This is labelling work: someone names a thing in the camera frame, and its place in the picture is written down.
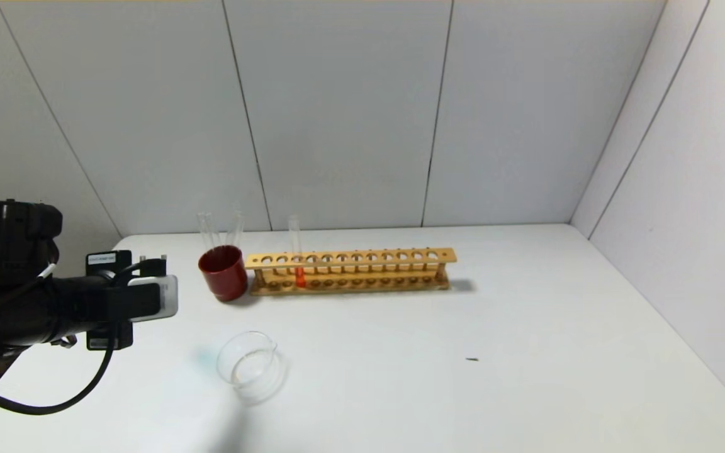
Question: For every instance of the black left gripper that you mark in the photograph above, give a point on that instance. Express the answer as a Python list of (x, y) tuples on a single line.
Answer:
[(109, 262)]

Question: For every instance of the test tube with red pigment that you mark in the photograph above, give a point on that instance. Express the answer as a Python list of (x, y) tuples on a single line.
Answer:
[(300, 277)]

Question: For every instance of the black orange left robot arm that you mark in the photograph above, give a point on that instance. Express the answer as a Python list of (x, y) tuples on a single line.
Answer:
[(10, 302)]

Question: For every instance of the empty glass test tube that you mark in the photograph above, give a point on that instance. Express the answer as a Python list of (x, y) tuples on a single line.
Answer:
[(207, 229), (236, 228)]

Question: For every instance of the wooden test tube rack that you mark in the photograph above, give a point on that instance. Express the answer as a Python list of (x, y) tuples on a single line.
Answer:
[(253, 260)]

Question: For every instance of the dark red plastic cup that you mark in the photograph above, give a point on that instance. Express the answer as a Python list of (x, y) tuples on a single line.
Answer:
[(224, 277)]

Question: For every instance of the clear glass beaker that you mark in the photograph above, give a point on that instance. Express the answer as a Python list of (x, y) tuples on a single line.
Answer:
[(249, 377)]

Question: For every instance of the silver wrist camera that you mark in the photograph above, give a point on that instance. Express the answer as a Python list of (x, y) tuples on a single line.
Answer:
[(151, 299)]

